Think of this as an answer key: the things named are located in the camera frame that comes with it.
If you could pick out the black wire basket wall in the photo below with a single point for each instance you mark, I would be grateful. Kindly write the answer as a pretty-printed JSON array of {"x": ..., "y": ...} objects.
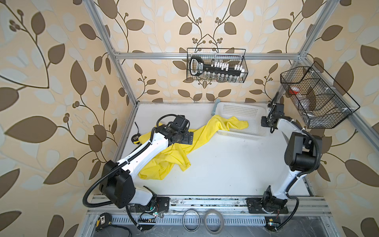
[
  {"x": 220, "y": 78},
  {"x": 323, "y": 101}
]

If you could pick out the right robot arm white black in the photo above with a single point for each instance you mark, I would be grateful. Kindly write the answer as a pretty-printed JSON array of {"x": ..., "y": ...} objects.
[{"x": 302, "y": 155}]

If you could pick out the black wire basket right wall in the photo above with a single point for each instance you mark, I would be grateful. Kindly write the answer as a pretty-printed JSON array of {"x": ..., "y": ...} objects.
[{"x": 323, "y": 101}]

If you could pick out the yellow trousers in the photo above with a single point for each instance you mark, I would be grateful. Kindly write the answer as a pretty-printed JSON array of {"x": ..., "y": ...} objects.
[{"x": 177, "y": 154}]

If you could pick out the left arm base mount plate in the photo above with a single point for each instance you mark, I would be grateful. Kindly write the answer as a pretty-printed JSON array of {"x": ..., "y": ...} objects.
[{"x": 157, "y": 204}]

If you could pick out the black tool with white sockets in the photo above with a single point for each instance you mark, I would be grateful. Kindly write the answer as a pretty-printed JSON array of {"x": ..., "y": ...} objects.
[{"x": 202, "y": 65}]

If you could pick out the black yellow tape measure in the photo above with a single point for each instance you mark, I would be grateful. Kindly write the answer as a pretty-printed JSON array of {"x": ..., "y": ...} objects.
[{"x": 104, "y": 221}]

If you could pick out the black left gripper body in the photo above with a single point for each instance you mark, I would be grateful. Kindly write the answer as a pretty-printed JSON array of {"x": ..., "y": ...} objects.
[{"x": 183, "y": 138}]

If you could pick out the white plastic perforated basket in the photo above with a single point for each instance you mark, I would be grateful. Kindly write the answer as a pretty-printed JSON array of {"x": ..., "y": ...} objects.
[{"x": 249, "y": 113}]

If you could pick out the black wire basket back wall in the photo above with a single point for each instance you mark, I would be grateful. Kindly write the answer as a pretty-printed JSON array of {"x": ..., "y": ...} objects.
[{"x": 220, "y": 78}]

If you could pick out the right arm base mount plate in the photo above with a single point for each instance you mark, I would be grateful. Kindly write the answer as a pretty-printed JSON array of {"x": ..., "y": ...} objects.
[{"x": 260, "y": 206}]

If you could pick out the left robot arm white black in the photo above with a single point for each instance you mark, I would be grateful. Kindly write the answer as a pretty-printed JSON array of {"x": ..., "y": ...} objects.
[{"x": 116, "y": 182}]

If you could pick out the aluminium front rail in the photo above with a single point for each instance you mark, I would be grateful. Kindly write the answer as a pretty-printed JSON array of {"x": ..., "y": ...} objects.
[{"x": 232, "y": 210}]

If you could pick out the red capped item in basket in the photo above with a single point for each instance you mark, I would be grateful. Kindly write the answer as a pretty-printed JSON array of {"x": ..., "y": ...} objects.
[{"x": 293, "y": 90}]

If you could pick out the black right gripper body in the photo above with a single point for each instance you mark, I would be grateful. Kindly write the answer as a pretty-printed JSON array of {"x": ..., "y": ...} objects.
[{"x": 265, "y": 121}]

